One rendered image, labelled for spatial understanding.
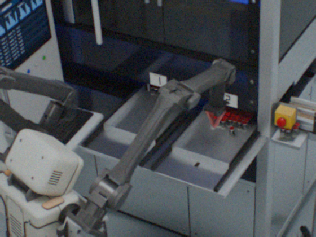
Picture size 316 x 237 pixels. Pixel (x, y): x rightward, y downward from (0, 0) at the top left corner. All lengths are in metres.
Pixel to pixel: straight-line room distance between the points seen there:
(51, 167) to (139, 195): 1.52
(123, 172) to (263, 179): 1.09
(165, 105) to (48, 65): 1.16
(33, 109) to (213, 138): 0.83
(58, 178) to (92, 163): 1.51
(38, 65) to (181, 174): 0.84
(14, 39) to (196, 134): 0.86
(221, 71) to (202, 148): 0.51
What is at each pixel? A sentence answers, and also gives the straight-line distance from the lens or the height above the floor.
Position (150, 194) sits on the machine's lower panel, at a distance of 3.59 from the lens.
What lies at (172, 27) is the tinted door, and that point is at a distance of 2.92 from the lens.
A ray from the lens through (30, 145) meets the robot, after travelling 2.23.
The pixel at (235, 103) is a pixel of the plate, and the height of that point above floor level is 1.01.
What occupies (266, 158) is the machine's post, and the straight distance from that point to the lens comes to 3.05.
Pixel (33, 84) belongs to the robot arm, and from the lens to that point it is 2.32.
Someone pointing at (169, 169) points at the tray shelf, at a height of 0.88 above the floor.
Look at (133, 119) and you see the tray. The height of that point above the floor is 0.88.
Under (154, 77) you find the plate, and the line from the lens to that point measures 3.09.
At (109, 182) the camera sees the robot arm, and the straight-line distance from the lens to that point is 2.19.
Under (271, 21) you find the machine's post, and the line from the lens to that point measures 2.67.
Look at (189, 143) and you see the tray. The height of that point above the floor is 0.88.
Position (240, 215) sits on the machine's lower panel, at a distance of 3.35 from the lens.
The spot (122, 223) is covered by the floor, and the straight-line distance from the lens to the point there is 3.87.
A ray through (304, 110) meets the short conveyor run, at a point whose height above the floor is 0.97.
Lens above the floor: 2.72
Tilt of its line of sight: 37 degrees down
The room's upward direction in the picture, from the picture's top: 4 degrees counter-clockwise
